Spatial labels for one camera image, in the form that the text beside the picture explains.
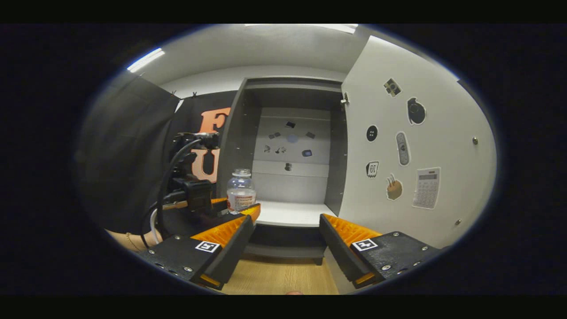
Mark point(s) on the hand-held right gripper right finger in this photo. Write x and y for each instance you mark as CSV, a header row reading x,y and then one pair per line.
x,y
341,252

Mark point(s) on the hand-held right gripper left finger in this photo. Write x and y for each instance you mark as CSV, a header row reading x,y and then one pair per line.
x,y
230,252

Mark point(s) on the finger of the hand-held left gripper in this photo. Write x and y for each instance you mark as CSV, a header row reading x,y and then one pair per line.
x,y
219,208
252,210

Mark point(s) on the clear plastic bottle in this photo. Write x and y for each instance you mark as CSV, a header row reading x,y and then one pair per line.
x,y
241,190

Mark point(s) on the grey cabinet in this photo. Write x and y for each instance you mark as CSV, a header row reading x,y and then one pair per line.
x,y
234,133

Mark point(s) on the white cabinet door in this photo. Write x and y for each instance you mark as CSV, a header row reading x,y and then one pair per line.
x,y
443,133

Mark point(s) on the black backdrop cloth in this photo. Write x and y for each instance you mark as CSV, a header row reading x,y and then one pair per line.
x,y
119,155

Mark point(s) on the long ceiling strip light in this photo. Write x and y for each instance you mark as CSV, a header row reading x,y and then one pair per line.
x,y
146,60

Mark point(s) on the wide ceiling panel light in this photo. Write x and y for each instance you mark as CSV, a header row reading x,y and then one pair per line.
x,y
336,28

